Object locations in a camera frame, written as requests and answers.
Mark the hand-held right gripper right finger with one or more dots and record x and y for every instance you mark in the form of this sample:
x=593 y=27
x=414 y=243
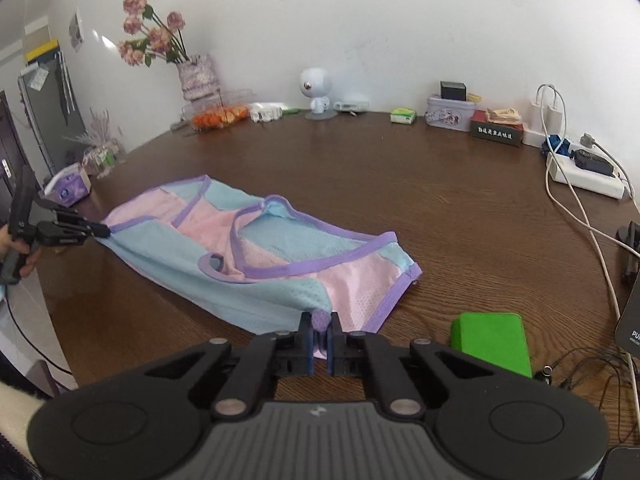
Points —
x=332 y=352

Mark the grey refrigerator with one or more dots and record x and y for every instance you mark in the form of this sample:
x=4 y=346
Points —
x=45 y=110

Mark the person's white fleece sleeve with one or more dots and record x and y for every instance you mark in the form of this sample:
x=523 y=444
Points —
x=20 y=410

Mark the black phone clamp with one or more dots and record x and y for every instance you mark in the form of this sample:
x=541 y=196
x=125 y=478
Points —
x=627 y=255

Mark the dark red and green box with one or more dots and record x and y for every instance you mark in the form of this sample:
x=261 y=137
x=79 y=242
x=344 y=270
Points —
x=495 y=134

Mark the black charger block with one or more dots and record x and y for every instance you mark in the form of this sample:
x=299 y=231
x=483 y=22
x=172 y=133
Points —
x=452 y=90

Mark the dark door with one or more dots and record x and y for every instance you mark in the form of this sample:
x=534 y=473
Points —
x=7 y=150

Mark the pink artificial flowers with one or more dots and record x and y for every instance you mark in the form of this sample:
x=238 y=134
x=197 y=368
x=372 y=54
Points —
x=132 y=2

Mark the clear box of oranges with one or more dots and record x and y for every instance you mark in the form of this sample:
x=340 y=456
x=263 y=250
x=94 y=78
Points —
x=220 y=116

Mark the tan snack packets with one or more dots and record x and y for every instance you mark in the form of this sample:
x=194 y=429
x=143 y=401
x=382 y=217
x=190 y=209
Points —
x=502 y=115

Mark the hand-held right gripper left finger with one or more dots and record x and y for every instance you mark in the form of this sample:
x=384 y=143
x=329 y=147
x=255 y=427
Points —
x=310 y=350

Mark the small yellow item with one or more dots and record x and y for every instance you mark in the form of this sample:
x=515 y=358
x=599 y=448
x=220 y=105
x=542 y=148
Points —
x=473 y=95

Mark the pink and blue mesh garment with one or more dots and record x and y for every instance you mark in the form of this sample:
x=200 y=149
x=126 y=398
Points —
x=280 y=260

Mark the dried lavender in glass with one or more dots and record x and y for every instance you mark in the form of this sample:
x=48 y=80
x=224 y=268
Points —
x=102 y=155

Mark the green tissue pack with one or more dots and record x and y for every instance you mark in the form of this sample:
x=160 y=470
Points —
x=403 y=116

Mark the white robot figurine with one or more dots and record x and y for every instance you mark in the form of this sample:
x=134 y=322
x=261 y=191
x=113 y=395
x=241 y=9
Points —
x=315 y=82

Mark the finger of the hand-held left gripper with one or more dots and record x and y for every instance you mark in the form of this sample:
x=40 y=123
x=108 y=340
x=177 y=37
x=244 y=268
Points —
x=60 y=210
x=75 y=234

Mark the white flat device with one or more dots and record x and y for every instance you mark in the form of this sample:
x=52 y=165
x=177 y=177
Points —
x=350 y=105

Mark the black power adapter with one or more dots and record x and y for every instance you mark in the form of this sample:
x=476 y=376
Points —
x=592 y=161

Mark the purple tissue box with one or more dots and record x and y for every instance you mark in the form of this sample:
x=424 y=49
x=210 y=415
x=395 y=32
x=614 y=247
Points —
x=70 y=192

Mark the white plug charger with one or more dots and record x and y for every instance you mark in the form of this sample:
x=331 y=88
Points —
x=554 y=121
x=538 y=117

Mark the white power strip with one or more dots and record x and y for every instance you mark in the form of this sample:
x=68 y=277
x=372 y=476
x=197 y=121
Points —
x=585 y=182

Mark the green case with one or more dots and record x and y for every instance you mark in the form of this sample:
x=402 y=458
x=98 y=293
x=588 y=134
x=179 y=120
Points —
x=492 y=342

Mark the white socket block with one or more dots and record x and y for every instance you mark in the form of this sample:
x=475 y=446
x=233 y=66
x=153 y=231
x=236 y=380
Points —
x=532 y=139

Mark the white plastic holder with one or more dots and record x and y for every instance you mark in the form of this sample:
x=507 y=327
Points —
x=265 y=111

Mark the person's left hand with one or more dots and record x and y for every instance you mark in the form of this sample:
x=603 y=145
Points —
x=31 y=260

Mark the grey printed tin box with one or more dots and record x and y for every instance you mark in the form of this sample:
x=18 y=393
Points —
x=447 y=115

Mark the black flat device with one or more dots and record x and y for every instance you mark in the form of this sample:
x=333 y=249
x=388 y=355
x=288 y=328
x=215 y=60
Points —
x=625 y=465

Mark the paper wall sheet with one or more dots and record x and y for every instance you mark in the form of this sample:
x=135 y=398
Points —
x=76 y=30

